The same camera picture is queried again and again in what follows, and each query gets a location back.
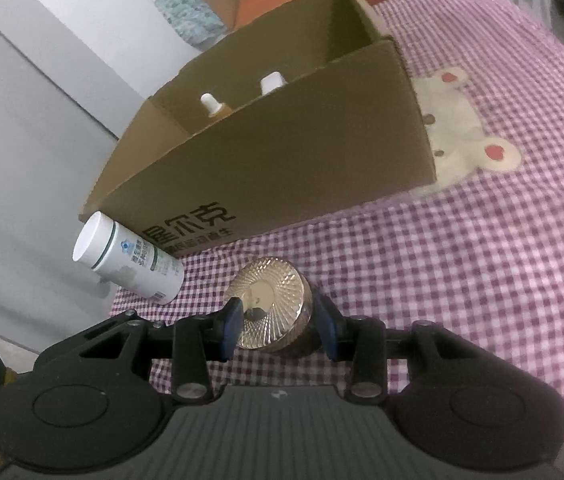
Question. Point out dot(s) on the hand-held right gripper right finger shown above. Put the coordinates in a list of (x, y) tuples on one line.
[(329, 330)]

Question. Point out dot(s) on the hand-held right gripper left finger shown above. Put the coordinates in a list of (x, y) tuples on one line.
[(232, 325)]

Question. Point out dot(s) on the gold lid cosmetic jar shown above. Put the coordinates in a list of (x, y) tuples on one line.
[(267, 285)]

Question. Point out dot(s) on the white plastic bottle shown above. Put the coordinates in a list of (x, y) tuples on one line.
[(127, 260)]

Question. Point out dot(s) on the brown cardboard box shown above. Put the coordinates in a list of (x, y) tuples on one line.
[(287, 170)]

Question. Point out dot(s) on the green dropper bottle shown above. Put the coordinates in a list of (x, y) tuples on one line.
[(210, 105)]

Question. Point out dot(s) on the white charger plug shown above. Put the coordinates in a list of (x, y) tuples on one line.
[(272, 84)]

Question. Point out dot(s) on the purple checked tablecloth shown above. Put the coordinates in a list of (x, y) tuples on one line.
[(486, 260)]

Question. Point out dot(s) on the blue patterned wall cloth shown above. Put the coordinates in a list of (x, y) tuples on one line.
[(187, 15)]

